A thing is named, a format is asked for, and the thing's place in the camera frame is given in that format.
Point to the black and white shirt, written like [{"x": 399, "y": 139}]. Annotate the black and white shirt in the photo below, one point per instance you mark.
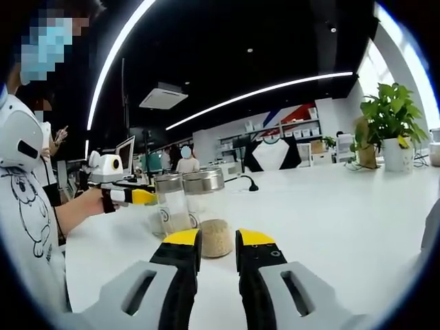
[{"x": 273, "y": 154}]

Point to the small glass seasoning bottle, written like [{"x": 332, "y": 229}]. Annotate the small glass seasoning bottle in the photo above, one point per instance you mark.
[{"x": 155, "y": 225}]

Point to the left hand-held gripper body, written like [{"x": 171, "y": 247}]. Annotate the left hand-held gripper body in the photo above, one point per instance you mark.
[{"x": 108, "y": 166}]

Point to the white laptop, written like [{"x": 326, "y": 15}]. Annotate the white laptop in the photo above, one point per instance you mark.
[{"x": 125, "y": 156}]

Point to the white worn device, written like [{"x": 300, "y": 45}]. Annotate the white worn device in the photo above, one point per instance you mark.
[{"x": 17, "y": 130}]

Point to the ceiling light strip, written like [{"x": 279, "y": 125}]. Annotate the ceiling light strip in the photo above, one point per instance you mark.
[
  {"x": 258, "y": 93},
  {"x": 113, "y": 51}
]

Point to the green plant in white pot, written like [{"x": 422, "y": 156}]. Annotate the green plant in white pot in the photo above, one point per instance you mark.
[{"x": 392, "y": 113}]

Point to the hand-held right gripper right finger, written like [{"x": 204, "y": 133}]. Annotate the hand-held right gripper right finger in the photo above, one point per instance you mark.
[{"x": 258, "y": 275}]

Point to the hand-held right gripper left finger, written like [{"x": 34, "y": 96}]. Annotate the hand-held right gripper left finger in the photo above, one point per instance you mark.
[{"x": 178, "y": 275}]

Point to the ceiling air conditioner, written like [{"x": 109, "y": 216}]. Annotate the ceiling air conditioner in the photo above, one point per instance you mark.
[{"x": 163, "y": 96}]

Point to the tall white-filled seasoning bottle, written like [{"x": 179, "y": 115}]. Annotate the tall white-filled seasoning bottle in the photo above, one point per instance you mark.
[{"x": 172, "y": 206}]

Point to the tall brown-filled seasoning bottle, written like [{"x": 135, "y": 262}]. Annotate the tall brown-filled seasoning bottle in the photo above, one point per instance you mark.
[{"x": 216, "y": 242}]

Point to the person's left hand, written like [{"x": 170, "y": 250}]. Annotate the person's left hand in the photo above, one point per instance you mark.
[{"x": 91, "y": 203}]

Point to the black pole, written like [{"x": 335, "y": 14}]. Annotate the black pole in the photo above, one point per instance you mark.
[{"x": 123, "y": 82}]

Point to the medium glass seasoning bottle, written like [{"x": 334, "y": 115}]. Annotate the medium glass seasoning bottle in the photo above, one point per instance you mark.
[{"x": 193, "y": 209}]

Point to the shelf of white storage boxes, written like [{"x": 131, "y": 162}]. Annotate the shelf of white storage boxes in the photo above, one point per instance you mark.
[{"x": 295, "y": 132}]

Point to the white office chair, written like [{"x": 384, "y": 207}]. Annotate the white office chair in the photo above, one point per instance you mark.
[{"x": 345, "y": 148}]

